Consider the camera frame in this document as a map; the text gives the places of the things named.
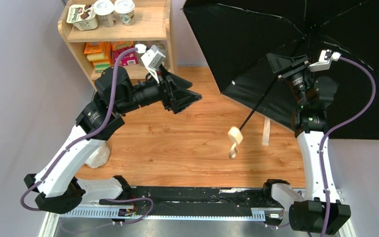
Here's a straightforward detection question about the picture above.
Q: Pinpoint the purple cable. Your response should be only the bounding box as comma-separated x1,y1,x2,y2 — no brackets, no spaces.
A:
264,56,377,237
20,46,156,225

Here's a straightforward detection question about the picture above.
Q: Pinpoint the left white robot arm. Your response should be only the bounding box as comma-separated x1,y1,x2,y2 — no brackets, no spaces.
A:
24,66,202,214

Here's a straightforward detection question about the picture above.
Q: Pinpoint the wooden shelf unit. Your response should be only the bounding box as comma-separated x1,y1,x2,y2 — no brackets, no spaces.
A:
58,0,177,85

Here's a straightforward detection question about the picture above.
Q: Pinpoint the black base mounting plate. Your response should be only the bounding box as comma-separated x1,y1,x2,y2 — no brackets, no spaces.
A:
117,186,286,219

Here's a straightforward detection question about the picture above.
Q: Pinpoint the aluminium frame rail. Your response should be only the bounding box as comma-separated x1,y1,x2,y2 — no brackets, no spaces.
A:
39,185,357,237

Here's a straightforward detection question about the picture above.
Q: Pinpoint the Chobani yogurt tub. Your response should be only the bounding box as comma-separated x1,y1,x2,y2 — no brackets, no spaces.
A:
66,4,98,31

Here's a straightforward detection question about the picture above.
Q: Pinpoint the orange sponge pack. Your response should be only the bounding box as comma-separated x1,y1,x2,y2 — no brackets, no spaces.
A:
84,41,113,73

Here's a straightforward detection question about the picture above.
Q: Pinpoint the pink orange snack box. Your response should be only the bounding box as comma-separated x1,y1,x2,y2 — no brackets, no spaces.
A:
111,41,139,68

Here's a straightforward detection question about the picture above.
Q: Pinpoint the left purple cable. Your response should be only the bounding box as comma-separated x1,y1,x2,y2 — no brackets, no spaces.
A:
20,46,156,225

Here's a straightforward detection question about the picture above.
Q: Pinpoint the white crumpled plastic bag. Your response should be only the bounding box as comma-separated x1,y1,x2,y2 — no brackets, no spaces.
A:
85,143,111,169

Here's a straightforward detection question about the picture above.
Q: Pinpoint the beige folding umbrella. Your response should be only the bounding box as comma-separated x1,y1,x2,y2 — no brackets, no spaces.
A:
182,0,379,160

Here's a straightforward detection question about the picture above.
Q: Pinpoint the white lidded cup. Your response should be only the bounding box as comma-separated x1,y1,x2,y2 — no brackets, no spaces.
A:
94,0,116,27
114,0,135,26

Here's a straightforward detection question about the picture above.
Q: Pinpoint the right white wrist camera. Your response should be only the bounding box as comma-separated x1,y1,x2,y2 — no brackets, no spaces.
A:
308,49,341,72

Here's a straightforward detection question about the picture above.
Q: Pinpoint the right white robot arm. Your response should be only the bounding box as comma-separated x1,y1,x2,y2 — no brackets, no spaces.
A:
263,50,351,235

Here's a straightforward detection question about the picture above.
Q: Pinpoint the left white lidded cup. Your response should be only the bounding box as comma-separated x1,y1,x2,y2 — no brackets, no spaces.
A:
94,0,116,27

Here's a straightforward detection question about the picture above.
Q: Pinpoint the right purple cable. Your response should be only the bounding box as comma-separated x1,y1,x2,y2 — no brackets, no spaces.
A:
264,56,377,237

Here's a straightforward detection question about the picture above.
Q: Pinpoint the right white lidded cup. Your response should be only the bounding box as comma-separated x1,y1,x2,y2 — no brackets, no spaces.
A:
114,0,135,26

